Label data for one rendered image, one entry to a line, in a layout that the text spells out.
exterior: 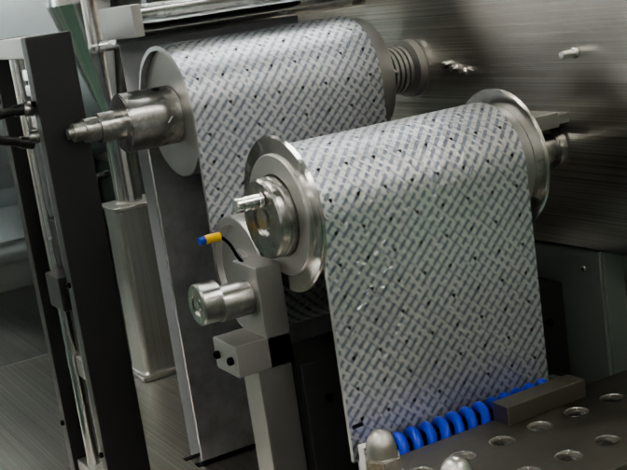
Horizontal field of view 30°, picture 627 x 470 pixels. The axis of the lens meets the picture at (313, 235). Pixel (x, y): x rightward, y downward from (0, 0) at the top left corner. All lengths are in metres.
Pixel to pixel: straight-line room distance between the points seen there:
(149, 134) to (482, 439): 0.47
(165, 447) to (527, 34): 0.70
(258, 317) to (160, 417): 0.57
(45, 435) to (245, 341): 0.63
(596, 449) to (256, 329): 0.33
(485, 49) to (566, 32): 0.14
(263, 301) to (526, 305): 0.27
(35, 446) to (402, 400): 0.68
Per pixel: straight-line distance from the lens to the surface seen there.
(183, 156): 1.29
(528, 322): 1.18
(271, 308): 1.10
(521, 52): 1.28
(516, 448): 1.07
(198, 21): 1.40
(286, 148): 1.04
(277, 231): 1.05
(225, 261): 1.24
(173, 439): 1.56
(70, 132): 1.25
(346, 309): 1.06
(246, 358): 1.10
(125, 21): 1.28
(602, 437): 1.08
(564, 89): 1.24
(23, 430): 1.72
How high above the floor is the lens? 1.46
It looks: 12 degrees down
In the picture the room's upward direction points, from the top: 8 degrees counter-clockwise
